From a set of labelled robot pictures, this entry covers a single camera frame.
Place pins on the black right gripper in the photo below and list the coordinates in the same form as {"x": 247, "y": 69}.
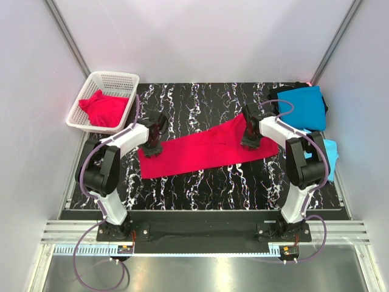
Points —
{"x": 252, "y": 145}

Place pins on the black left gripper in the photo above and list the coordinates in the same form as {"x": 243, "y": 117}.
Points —
{"x": 148, "y": 152}

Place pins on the red t shirt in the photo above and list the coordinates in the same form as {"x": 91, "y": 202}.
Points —
{"x": 103, "y": 110}
{"x": 216, "y": 147}

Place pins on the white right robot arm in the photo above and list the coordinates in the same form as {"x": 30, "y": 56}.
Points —
{"x": 307, "y": 169}

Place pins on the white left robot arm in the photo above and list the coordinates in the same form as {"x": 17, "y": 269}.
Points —
{"x": 98, "y": 172}

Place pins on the red t shirt in basket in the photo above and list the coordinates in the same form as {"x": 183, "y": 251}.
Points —
{"x": 103, "y": 110}

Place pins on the folded teal t shirt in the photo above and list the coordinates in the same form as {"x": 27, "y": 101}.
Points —
{"x": 307, "y": 103}

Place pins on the white plastic basket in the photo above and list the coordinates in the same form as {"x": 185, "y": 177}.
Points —
{"x": 118, "y": 84}

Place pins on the folded light blue t shirt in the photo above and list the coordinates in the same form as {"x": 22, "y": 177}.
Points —
{"x": 332, "y": 155}

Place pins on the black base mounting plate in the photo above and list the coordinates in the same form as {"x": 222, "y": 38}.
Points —
{"x": 200, "y": 247}

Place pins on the aluminium frame rail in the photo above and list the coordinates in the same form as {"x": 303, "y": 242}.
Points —
{"x": 337, "y": 232}

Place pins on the right aluminium corner post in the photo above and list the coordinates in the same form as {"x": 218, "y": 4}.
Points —
{"x": 339, "y": 34}

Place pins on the aluminium corner post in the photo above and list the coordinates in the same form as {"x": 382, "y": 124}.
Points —
{"x": 339, "y": 34}
{"x": 60, "y": 22}

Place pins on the left aluminium corner post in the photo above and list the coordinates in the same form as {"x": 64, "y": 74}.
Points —
{"x": 60, "y": 22}

